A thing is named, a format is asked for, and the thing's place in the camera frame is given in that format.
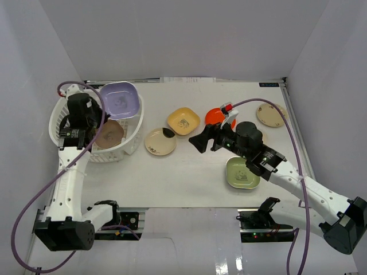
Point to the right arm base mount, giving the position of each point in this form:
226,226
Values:
257,225

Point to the purple square panda plate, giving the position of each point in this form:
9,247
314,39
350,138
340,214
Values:
121,100

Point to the yellow square panda plate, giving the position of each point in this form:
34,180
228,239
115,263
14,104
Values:
183,121

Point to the white plastic basket bin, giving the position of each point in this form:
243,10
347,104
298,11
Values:
133,128

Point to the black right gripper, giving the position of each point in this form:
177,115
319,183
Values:
210,132

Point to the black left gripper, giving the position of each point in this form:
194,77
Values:
93,121

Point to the green square panda plate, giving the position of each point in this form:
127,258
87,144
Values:
239,176

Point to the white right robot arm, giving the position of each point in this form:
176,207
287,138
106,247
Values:
339,220

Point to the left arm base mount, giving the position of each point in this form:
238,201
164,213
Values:
130,229

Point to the orange round plate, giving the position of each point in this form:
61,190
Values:
215,116

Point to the cream square panda plate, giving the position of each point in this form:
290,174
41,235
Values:
264,138

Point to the cream round flower plate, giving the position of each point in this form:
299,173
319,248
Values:
161,141

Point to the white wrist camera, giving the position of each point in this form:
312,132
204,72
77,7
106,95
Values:
69,91
229,112

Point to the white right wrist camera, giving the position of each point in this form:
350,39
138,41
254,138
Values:
229,112

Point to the brown square panda plate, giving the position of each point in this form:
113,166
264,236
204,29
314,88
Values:
111,134

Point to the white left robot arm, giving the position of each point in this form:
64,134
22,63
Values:
64,226

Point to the cream round plate far right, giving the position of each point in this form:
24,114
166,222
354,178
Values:
269,116

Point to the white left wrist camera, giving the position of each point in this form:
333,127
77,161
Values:
69,91

